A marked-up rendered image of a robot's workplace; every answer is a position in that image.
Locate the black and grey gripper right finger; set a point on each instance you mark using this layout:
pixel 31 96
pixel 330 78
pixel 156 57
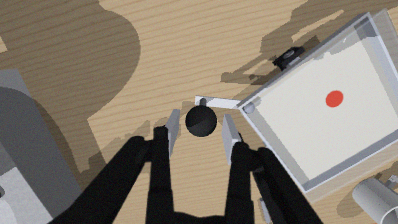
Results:
pixel 284 201

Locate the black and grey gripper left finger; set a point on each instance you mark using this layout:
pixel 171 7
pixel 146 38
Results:
pixel 103 198

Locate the grey mug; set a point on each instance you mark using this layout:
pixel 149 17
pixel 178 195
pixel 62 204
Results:
pixel 377 199

